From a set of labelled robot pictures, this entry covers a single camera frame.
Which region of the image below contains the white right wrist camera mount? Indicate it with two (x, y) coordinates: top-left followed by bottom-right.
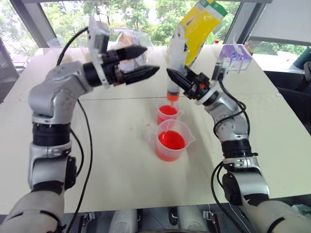
(196, 60), (230, 106)

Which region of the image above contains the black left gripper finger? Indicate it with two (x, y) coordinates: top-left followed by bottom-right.
(118, 65), (161, 85)
(116, 45), (149, 61)

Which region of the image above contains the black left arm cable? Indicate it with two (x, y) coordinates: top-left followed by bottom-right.
(56, 26), (94, 233)

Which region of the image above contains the small clear cup red liquid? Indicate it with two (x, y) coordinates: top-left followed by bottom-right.
(156, 100), (183, 126)

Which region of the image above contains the clear plastic bag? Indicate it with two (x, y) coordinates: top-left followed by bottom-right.
(113, 30), (153, 71)

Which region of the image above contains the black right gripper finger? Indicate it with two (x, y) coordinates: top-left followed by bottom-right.
(183, 66), (198, 79)
(166, 68), (193, 92)

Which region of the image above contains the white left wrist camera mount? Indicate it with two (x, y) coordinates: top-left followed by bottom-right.
(86, 16), (115, 88)

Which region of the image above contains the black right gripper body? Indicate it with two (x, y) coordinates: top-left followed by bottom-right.
(183, 72), (211, 100)

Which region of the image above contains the white rounded shape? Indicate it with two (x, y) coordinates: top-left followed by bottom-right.
(176, 206), (208, 233)
(110, 208), (138, 233)

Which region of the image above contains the metal table clasp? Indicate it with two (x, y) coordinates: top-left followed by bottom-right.
(81, 212), (95, 228)
(203, 210), (218, 228)

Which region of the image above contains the large clear plastic syringe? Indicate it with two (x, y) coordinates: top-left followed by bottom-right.
(166, 31), (187, 108)

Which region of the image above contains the black chair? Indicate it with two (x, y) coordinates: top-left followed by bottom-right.
(276, 61), (311, 127)

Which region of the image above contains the large clear cup red liquid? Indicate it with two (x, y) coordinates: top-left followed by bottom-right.
(147, 119), (196, 163)

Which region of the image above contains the yellow plastic bag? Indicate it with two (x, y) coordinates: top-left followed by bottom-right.
(178, 0), (228, 68)

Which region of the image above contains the purple tissue box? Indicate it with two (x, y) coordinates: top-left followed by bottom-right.
(218, 43), (253, 74)

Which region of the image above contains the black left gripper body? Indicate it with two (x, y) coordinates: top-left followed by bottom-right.
(101, 49), (122, 86)

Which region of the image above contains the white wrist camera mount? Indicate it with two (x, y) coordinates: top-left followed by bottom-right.
(86, 16), (115, 88)
(196, 60), (230, 106)

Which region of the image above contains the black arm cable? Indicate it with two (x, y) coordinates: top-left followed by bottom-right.
(56, 26), (94, 233)
(210, 79), (251, 233)

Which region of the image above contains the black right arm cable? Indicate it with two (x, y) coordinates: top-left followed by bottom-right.
(210, 79), (251, 233)

